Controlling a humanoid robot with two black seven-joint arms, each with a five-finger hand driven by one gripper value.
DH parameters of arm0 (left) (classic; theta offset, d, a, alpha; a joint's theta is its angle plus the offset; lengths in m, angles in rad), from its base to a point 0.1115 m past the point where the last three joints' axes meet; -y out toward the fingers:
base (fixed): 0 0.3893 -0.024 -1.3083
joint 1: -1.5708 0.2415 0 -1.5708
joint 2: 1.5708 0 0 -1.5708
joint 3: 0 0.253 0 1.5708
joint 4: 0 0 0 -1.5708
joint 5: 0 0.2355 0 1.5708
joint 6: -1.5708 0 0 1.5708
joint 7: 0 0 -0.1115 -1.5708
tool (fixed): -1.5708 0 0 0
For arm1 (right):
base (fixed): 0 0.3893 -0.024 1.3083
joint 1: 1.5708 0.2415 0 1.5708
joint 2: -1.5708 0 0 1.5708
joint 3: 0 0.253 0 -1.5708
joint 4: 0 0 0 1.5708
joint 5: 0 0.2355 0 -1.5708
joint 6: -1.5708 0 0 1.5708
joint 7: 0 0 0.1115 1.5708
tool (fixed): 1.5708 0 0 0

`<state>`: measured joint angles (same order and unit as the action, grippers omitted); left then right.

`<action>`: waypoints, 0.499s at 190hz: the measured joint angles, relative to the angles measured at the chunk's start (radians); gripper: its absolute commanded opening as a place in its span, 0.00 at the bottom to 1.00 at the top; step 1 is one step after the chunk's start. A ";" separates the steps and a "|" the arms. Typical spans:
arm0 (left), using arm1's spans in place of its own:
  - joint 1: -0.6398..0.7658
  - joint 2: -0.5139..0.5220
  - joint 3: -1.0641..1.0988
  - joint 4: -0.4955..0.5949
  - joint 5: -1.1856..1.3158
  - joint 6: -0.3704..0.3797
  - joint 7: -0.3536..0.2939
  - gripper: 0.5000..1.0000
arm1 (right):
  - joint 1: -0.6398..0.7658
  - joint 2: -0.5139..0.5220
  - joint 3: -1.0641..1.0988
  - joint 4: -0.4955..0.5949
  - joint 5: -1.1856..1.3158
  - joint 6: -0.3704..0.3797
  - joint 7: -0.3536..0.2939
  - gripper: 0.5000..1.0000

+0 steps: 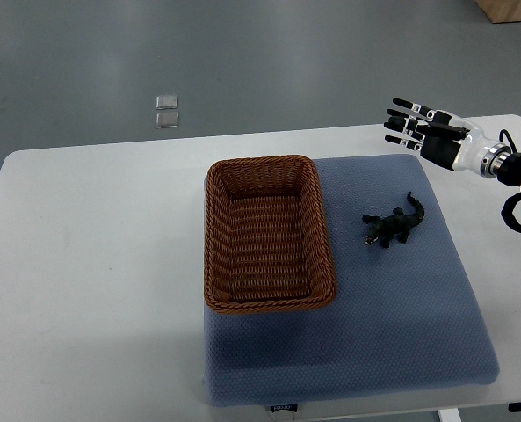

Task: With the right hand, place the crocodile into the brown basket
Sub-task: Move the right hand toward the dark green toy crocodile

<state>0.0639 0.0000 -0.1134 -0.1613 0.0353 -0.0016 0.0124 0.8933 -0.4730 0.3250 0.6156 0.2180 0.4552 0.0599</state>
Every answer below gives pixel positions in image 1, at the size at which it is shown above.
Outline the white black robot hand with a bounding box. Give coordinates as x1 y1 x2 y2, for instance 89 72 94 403
384 98 512 178

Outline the dark toy crocodile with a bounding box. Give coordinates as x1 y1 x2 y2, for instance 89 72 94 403
362 192 425 249

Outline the brown wicker basket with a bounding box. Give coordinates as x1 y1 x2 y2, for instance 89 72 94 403
204 155 337 315

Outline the wooden box corner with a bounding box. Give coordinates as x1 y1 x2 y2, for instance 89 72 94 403
475 0 521 24

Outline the blue textured cushion mat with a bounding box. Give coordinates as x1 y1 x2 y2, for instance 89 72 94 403
205 155 499 407

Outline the upper metal floor plate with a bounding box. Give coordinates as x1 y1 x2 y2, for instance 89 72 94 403
156 94 178 110

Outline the black cable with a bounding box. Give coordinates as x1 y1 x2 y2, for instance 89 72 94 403
499 128 521 236

